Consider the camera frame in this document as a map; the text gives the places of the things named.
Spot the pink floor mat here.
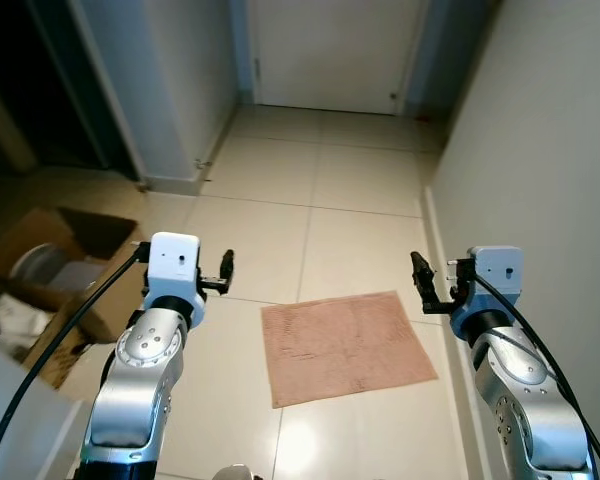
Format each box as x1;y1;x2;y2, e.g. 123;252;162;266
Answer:
261;291;439;409

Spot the grey round roll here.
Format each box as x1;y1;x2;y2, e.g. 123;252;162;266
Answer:
8;243;111;296

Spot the grey robot leg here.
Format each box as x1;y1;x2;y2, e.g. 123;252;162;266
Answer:
212;463;266;480

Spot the brown cardboard box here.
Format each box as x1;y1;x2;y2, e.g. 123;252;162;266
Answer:
0;207;146;391

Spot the white flat panel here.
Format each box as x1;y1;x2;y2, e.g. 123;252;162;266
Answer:
0;340;91;480

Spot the white door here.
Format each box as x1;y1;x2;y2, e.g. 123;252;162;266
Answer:
248;0;426;116

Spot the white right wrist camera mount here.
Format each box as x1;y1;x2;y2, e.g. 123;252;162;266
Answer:
468;246;526;313

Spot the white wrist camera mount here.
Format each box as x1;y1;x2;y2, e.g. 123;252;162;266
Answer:
145;232;203;306
468;246;526;313

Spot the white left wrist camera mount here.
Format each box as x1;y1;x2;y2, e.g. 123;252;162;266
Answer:
145;232;203;306

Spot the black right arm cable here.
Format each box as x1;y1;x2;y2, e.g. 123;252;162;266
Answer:
472;270;600;480

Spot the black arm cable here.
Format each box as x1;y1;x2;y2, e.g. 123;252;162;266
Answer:
472;270;600;480
0;243;149;480

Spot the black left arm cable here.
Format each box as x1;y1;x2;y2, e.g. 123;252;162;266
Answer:
0;243;149;480

